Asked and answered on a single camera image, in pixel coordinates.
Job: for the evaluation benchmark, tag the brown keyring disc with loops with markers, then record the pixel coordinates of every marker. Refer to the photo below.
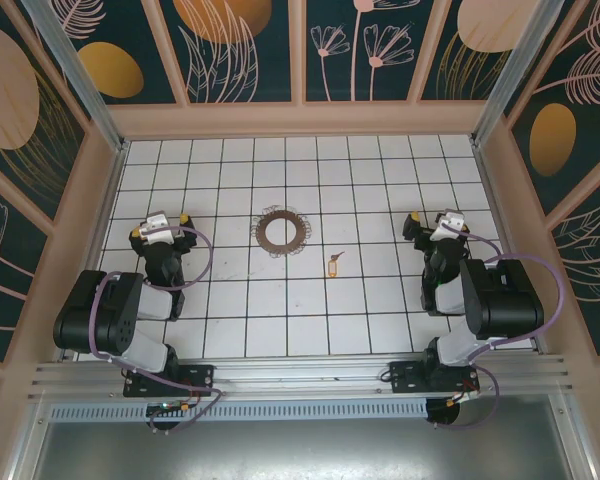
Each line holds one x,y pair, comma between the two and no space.
263,232

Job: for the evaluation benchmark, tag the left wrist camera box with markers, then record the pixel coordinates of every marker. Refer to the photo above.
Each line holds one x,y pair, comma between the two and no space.
156,229

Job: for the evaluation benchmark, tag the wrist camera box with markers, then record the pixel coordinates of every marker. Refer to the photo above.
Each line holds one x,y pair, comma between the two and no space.
156,229
450,222

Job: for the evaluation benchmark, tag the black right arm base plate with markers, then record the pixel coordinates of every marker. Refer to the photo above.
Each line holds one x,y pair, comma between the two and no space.
405,375

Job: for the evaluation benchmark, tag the aluminium frame post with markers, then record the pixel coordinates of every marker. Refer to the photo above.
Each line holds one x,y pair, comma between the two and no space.
506,75
85,82

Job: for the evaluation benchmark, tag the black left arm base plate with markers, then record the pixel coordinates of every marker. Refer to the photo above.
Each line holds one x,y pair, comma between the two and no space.
200,380

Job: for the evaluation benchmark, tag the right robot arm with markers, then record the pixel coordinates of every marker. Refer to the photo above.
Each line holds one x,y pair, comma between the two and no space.
510,300

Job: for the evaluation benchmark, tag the aluminium mounting rail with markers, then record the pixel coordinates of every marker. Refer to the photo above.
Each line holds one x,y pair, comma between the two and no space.
300,375

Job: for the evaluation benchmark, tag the grey metal sheet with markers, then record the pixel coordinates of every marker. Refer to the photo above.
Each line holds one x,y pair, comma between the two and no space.
300,450

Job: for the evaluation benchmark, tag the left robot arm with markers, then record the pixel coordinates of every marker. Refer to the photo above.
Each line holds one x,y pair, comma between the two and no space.
125,305

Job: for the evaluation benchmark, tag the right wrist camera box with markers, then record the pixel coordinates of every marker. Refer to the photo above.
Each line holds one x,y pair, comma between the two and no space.
450,222

